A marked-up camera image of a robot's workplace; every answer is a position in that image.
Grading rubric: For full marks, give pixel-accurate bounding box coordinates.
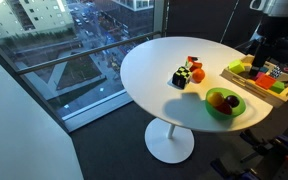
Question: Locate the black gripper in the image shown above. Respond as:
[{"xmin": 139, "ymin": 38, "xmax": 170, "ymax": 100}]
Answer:
[{"xmin": 249, "ymin": 37, "xmax": 274, "ymax": 76}]

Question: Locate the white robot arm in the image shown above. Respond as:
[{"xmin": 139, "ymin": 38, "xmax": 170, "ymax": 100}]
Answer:
[{"xmin": 249, "ymin": 0, "xmax": 288, "ymax": 76}]

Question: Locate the green plastic bowl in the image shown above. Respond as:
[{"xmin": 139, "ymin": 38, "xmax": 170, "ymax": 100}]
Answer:
[{"xmin": 205, "ymin": 88, "xmax": 246, "ymax": 120}]

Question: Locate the blue cube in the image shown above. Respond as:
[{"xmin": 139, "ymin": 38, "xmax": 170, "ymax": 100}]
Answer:
[{"xmin": 259, "ymin": 66, "xmax": 269, "ymax": 73}]

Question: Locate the magenta cube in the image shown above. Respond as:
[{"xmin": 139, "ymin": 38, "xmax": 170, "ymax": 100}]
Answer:
[{"xmin": 251, "ymin": 72, "xmax": 265, "ymax": 81}]

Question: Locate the black white patterned cube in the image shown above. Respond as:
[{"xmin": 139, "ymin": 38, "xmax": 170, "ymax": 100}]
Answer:
[{"xmin": 270, "ymin": 66, "xmax": 282, "ymax": 79}]

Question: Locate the lime green cube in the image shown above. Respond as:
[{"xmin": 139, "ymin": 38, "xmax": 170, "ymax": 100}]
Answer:
[{"xmin": 229, "ymin": 60, "xmax": 245, "ymax": 74}]

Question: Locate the orange cube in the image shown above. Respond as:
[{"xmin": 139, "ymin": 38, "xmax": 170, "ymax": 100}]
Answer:
[{"xmin": 255, "ymin": 74, "xmax": 276, "ymax": 89}]

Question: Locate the grey cube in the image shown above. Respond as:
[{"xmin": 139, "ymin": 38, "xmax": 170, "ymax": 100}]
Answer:
[{"xmin": 276, "ymin": 73, "xmax": 288, "ymax": 82}]

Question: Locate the wooden tray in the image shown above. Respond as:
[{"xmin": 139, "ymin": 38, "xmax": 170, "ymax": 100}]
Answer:
[{"xmin": 221, "ymin": 55, "xmax": 288, "ymax": 108}]

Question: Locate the dark purple plum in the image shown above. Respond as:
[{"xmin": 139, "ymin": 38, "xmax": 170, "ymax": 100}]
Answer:
[{"xmin": 225, "ymin": 95, "xmax": 240, "ymax": 107}]

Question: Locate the large orange fruit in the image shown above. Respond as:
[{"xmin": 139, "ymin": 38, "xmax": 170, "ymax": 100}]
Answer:
[{"xmin": 192, "ymin": 68, "xmax": 205, "ymax": 83}]

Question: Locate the red apple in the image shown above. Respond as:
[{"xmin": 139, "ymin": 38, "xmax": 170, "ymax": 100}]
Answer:
[{"xmin": 216, "ymin": 102, "xmax": 232, "ymax": 115}]

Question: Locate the red white patterned cube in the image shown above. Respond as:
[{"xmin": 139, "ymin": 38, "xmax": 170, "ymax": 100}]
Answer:
[{"xmin": 185, "ymin": 56, "xmax": 202, "ymax": 72}]

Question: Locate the black green checkered cube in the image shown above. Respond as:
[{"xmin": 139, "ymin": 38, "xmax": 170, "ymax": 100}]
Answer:
[{"xmin": 172, "ymin": 66, "xmax": 192, "ymax": 89}]

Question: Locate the window railing bar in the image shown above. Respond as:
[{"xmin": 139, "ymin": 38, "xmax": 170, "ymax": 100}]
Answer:
[{"xmin": 16, "ymin": 31, "xmax": 161, "ymax": 75}]

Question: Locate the black clamp with orange handle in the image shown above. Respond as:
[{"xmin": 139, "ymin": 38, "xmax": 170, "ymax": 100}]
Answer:
[{"xmin": 240, "ymin": 129, "xmax": 288, "ymax": 163}]

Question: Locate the white round table pedestal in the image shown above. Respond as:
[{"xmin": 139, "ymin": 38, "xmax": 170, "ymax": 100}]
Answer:
[{"xmin": 145, "ymin": 118, "xmax": 195, "ymax": 164}]

